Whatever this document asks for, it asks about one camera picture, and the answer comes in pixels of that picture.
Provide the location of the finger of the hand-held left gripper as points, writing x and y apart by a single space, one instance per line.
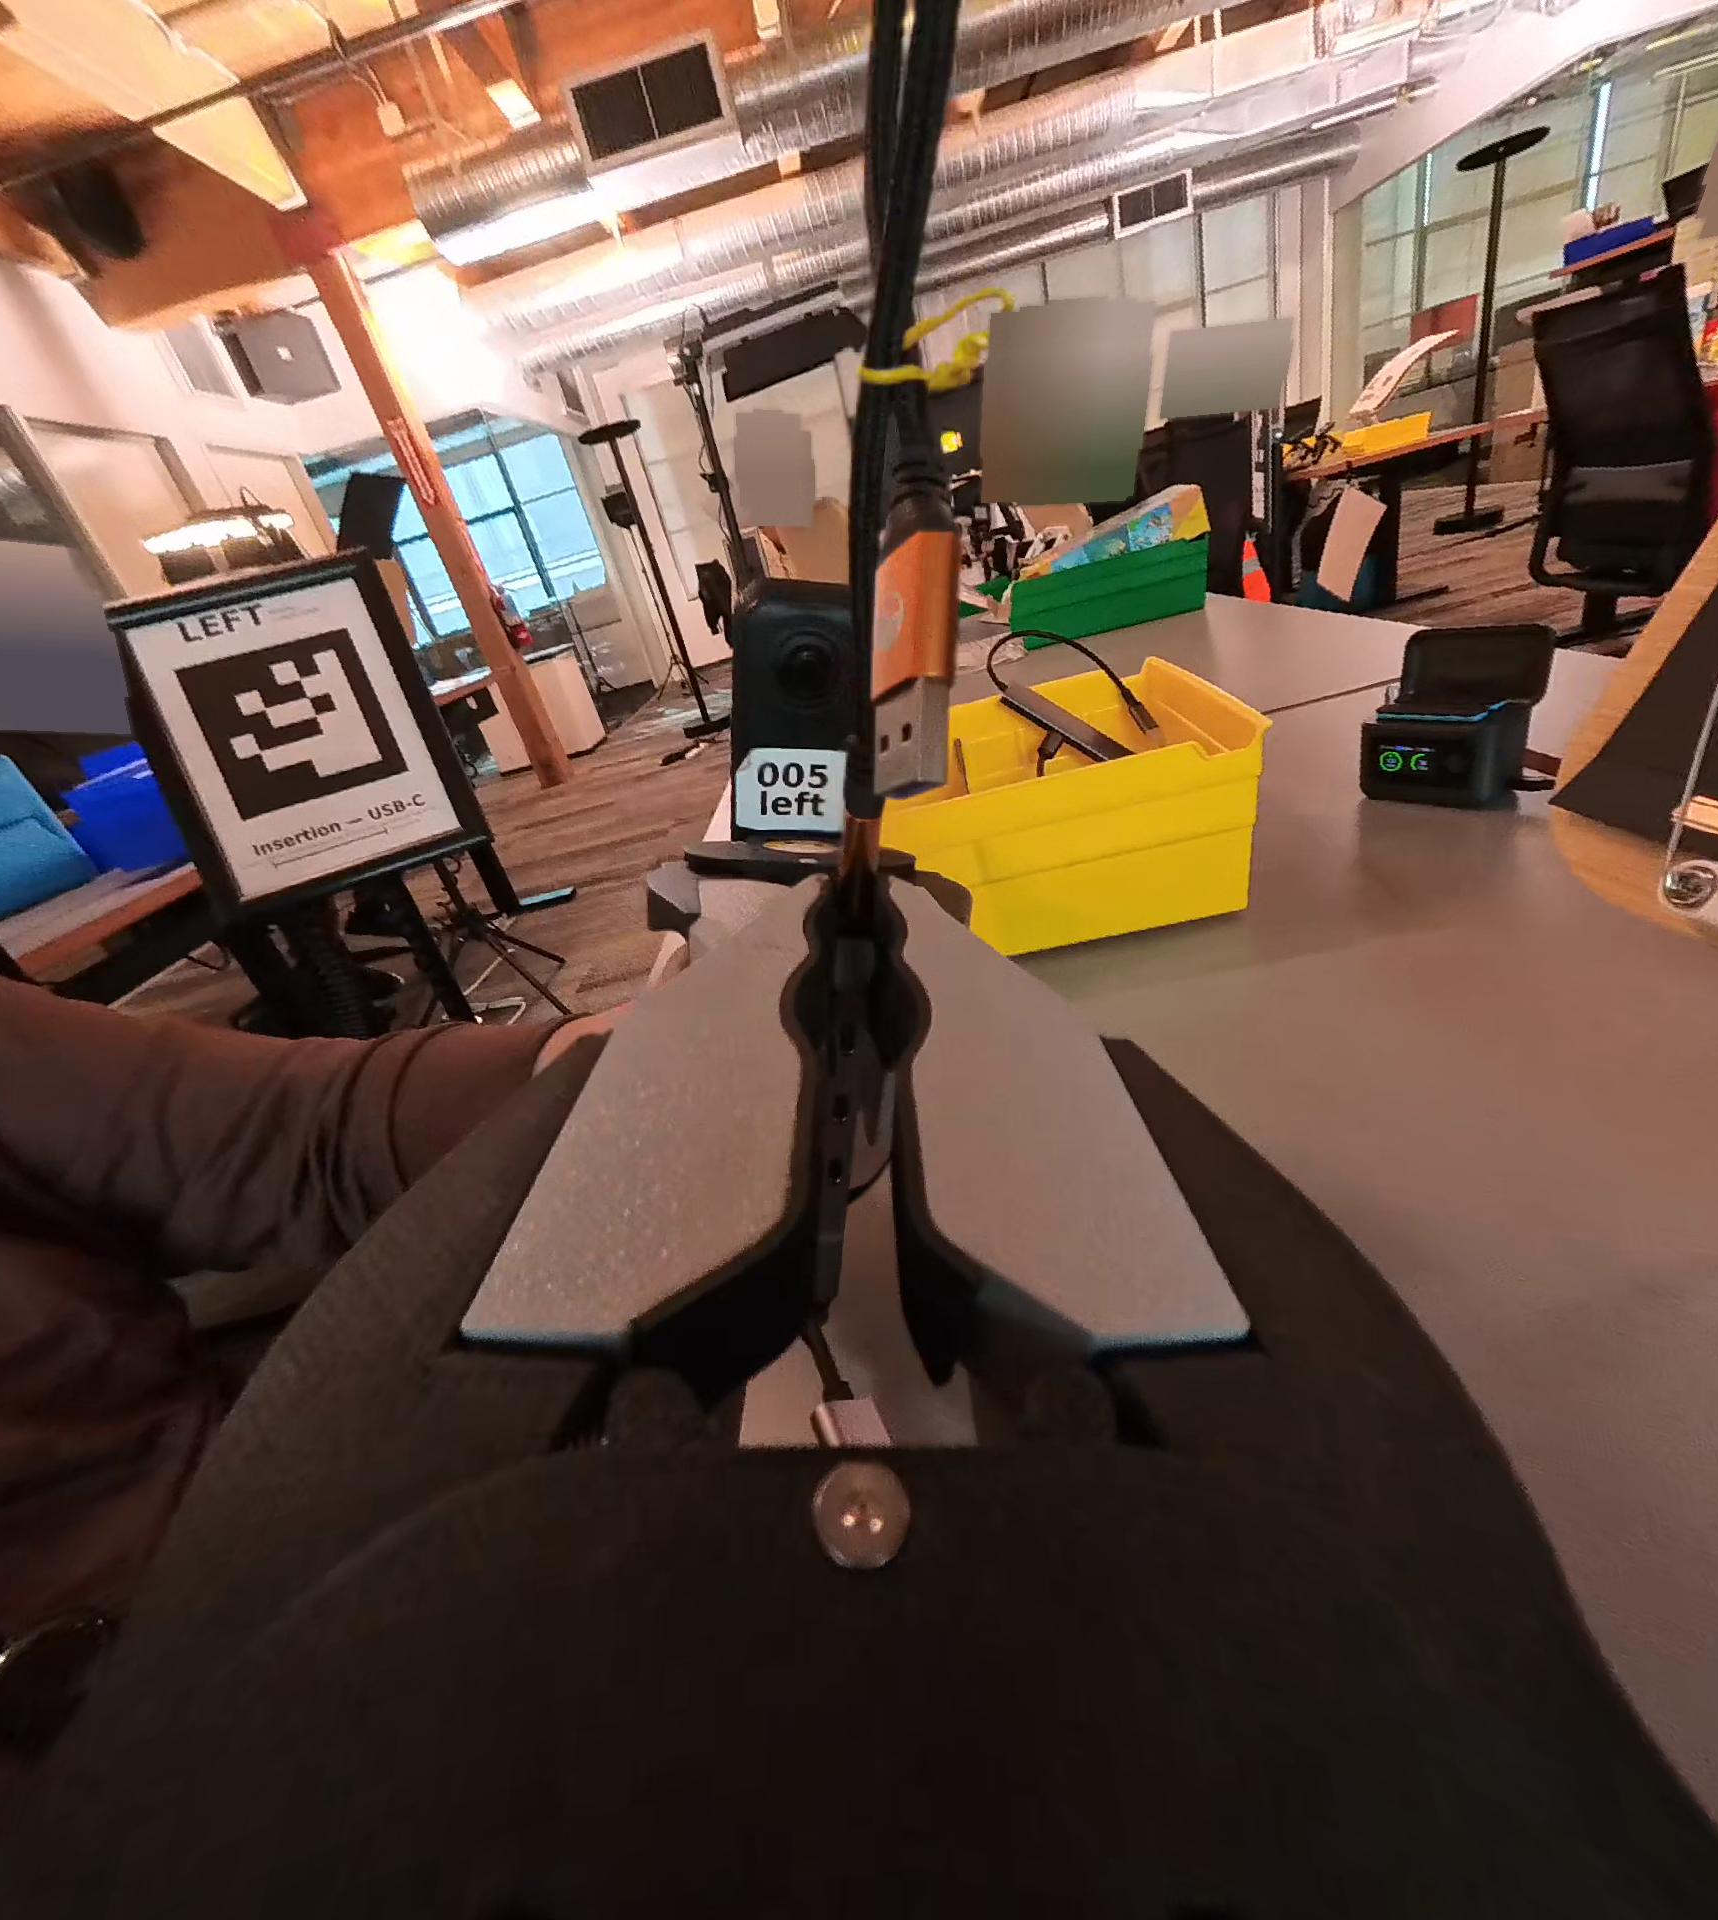
948 900
702 908

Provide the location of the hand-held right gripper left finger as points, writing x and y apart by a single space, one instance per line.
649 1171

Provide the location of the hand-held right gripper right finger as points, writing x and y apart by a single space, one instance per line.
1068 1185

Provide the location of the yellow plastic bin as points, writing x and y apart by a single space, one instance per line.
1099 855

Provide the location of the person's left forearm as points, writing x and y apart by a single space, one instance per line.
124 1110

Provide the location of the person's left hand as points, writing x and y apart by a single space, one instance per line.
583 1038

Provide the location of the green plastic bin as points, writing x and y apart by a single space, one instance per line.
1114 592

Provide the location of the black tripod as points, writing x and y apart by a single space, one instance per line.
335 975

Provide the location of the colourful picture books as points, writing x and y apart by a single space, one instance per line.
1144 525

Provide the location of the framed marker sign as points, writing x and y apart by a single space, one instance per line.
288 720

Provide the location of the black case with display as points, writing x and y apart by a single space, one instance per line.
1445 765

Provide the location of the blue plastic bin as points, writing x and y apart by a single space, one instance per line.
124 819

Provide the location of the studio light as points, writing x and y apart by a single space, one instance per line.
223 533

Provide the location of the wooden book stand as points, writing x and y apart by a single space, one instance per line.
1685 720

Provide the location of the black office chair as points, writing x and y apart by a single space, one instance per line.
1617 390

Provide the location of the red wooden post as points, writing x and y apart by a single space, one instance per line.
455 554

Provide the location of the silver ventilation duct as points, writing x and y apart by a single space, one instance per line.
1068 91

